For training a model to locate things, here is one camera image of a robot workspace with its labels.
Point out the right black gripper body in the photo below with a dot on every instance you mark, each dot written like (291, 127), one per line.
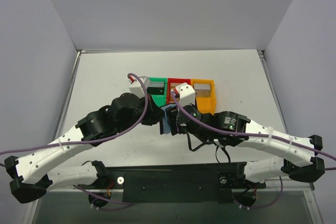
(171, 119)

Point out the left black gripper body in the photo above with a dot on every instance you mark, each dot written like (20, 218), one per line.
(153, 111)

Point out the black leather card holder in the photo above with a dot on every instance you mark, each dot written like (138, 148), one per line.
(172, 115)

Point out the blue credit card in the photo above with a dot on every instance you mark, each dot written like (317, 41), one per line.
(164, 124)

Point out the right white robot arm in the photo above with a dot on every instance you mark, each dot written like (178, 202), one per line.
(292, 156)

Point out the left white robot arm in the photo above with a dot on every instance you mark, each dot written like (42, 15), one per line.
(37, 173)

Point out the black card stack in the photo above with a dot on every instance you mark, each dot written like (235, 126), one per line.
(156, 88)

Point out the orange plastic bin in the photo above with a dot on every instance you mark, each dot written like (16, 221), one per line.
(206, 105)

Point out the green plastic bin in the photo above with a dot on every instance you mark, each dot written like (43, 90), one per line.
(160, 100)

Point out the red plastic bin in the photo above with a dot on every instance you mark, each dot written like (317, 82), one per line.
(174, 80)

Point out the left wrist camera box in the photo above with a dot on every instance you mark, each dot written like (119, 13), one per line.
(135, 86)

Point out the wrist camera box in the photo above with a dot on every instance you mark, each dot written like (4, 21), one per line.
(135, 86)
(187, 95)

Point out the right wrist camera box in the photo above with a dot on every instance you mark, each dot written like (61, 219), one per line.
(187, 95)

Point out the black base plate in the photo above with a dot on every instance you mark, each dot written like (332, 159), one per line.
(177, 183)

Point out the aluminium frame rail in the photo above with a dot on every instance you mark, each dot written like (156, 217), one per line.
(65, 106)

